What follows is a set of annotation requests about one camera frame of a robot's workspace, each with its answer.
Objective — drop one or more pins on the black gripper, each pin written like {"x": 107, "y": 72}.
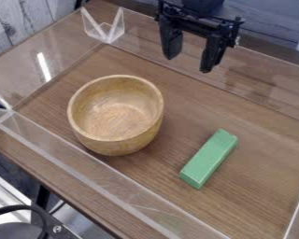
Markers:
{"x": 203, "y": 18}

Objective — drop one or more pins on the green rectangular block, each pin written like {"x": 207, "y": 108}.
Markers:
{"x": 199, "y": 168}

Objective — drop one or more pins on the brown wooden bowl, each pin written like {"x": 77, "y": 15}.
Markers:
{"x": 115, "y": 114}

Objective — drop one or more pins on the black table leg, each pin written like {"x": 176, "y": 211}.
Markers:
{"x": 42, "y": 197}

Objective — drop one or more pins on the clear acrylic enclosure wall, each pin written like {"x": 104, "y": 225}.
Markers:
{"x": 132, "y": 193}

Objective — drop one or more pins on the black metal bracket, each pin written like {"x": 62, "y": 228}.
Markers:
{"x": 50, "y": 227}

